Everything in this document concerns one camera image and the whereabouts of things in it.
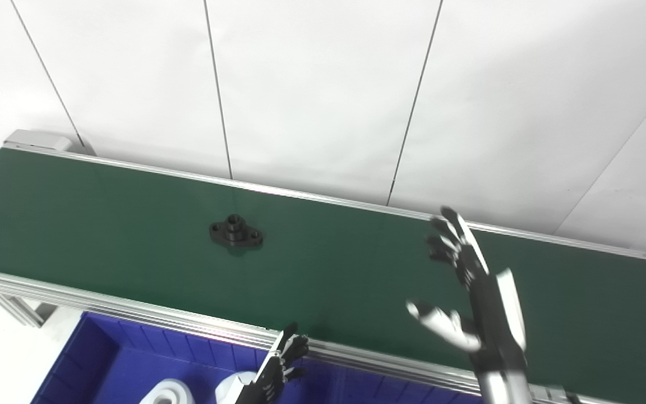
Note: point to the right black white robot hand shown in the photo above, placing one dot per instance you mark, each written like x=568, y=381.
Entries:
x=494, y=325

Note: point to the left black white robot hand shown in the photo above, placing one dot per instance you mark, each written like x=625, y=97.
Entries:
x=270, y=379

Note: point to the black flange part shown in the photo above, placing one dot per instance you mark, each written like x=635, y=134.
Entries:
x=236, y=233

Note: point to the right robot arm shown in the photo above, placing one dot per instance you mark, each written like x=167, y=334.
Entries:
x=502, y=390

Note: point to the green conveyor belt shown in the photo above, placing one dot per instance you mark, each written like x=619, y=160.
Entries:
x=132, y=311
x=328, y=269

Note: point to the blue bin with white parts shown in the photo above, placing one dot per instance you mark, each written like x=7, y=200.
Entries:
x=127, y=365

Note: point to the white block with hole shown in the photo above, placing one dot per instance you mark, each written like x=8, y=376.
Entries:
x=167, y=393
x=226, y=390

